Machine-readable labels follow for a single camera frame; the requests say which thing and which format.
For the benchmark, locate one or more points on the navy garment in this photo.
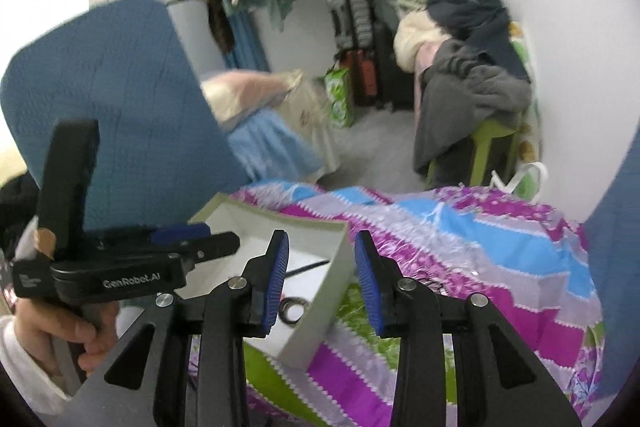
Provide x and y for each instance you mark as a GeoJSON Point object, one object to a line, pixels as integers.
{"type": "Point", "coordinates": [470, 17]}

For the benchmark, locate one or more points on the green plastic stool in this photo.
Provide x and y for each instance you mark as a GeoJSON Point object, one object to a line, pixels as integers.
{"type": "Point", "coordinates": [495, 129]}

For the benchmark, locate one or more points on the blue curtain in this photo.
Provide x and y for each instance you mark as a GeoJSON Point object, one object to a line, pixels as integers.
{"type": "Point", "coordinates": [247, 42]}

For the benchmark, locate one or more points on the colourful striped floral blanket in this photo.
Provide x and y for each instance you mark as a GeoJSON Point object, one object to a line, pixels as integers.
{"type": "Point", "coordinates": [450, 232]}

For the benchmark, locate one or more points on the red suitcase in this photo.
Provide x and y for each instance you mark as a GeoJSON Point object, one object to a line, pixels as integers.
{"type": "Point", "coordinates": [360, 74]}

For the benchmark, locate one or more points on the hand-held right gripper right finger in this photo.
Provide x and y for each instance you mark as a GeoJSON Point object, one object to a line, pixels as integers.
{"type": "Point", "coordinates": [367, 282]}

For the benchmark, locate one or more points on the green shopping bag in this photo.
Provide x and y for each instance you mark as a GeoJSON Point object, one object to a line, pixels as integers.
{"type": "Point", "coordinates": [339, 97]}

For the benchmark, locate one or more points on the black suitcase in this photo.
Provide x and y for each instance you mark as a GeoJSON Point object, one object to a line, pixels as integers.
{"type": "Point", "coordinates": [395, 72]}

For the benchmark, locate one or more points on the pink pillow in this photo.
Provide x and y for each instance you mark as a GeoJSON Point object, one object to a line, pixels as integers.
{"type": "Point", "coordinates": [245, 94]}

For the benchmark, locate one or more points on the grey ribbed suitcase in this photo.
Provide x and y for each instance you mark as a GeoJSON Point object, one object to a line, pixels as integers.
{"type": "Point", "coordinates": [350, 22]}

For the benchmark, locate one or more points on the person's left hand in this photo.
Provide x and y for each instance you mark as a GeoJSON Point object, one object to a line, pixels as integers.
{"type": "Point", "coordinates": [50, 317]}

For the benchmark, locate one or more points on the beige plastic bag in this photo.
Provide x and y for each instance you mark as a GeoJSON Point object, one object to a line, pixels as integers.
{"type": "Point", "coordinates": [310, 117]}

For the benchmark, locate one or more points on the grey-green cardboard box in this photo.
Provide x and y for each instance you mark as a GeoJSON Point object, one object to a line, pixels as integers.
{"type": "Point", "coordinates": [325, 307]}

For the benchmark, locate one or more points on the light blue sheet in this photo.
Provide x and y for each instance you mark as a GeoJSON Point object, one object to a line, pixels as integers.
{"type": "Point", "coordinates": [270, 147]}

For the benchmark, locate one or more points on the cream garment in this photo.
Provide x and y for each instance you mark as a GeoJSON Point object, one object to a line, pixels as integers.
{"type": "Point", "coordinates": [417, 39]}

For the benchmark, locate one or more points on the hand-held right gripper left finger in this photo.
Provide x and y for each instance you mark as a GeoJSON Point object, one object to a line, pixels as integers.
{"type": "Point", "coordinates": [277, 277]}

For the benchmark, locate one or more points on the grey garment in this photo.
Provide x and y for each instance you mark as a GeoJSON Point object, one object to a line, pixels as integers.
{"type": "Point", "coordinates": [465, 92]}

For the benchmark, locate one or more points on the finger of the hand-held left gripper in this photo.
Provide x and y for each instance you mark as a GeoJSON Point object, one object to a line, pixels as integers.
{"type": "Point", "coordinates": [215, 247]}
{"type": "Point", "coordinates": [180, 233]}

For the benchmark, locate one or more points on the floral printed board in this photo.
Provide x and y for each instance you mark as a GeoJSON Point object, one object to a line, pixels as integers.
{"type": "Point", "coordinates": [527, 72]}

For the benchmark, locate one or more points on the blue quilted cushion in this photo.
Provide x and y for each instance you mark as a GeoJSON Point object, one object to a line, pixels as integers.
{"type": "Point", "coordinates": [620, 282]}
{"type": "Point", "coordinates": [125, 97]}

